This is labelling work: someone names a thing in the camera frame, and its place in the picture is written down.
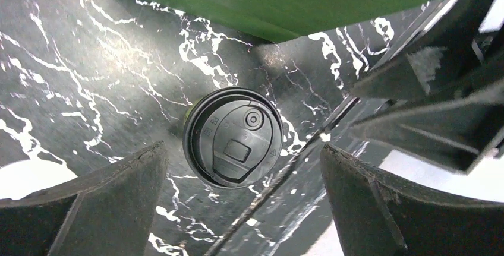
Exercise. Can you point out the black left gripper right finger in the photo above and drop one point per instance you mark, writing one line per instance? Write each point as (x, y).
(379, 213)

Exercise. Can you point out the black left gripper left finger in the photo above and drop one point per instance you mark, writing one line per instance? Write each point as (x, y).
(107, 212)

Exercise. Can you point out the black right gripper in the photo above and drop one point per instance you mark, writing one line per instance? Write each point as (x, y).
(443, 93)

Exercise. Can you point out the single black cup lid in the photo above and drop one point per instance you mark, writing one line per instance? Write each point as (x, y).
(232, 137)

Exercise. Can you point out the white cup lid stack front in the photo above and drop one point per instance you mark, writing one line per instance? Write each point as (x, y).
(21, 178)

